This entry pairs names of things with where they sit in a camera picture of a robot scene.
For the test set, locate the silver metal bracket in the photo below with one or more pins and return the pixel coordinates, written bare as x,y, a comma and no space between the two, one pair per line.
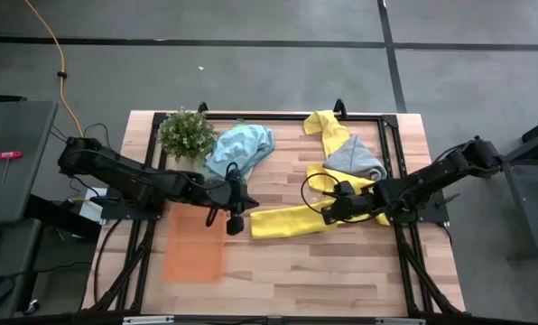
400,321
147,320

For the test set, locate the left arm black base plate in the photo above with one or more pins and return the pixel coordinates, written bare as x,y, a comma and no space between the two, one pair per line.
115,210

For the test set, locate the dark grey metal stand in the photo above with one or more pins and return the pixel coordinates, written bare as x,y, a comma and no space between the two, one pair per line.
531,180

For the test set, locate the dark grey desk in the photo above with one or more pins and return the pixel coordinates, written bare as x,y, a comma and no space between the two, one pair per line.
21,135

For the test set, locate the grey microfiber towel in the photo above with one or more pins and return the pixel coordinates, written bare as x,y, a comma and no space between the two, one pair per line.
352,158

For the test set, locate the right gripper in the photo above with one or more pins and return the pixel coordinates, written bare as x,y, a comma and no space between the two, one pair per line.
352,205

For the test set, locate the black upright frame bracket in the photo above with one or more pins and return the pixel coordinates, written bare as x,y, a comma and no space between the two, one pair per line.
203,108
340,107

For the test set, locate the white flat box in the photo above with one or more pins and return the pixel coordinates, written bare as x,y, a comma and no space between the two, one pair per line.
88,210

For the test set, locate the dark low desk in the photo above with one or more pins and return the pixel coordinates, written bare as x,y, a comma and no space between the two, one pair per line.
7,253

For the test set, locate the grey caster wheel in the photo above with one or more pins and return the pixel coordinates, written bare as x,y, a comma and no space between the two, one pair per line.
32,307

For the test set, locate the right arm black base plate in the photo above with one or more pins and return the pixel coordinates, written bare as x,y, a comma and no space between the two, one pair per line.
431,212

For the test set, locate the black desk beam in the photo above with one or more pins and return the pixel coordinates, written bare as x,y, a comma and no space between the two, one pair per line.
57,216

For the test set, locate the light blue microfiber towel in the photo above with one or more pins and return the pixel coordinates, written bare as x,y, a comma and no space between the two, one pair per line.
244,144

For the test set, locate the small artificial green plant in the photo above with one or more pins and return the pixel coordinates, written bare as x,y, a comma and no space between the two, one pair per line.
185,133

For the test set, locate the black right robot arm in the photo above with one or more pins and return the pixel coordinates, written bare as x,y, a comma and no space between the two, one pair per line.
431,173

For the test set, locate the black aluminium table frame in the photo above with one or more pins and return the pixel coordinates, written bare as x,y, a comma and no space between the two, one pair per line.
296,117

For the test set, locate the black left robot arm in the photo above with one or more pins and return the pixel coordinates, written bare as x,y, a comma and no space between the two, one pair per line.
129,173

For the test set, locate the yellow microfiber towel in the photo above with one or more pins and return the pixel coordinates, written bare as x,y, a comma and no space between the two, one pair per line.
334,133
287,223

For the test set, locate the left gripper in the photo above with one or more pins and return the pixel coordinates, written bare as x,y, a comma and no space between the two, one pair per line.
230,196

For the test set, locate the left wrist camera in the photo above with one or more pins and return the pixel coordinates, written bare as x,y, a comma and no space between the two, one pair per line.
235,225

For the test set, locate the orange translucent plastic bin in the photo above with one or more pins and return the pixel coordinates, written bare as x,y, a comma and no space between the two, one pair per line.
192,253

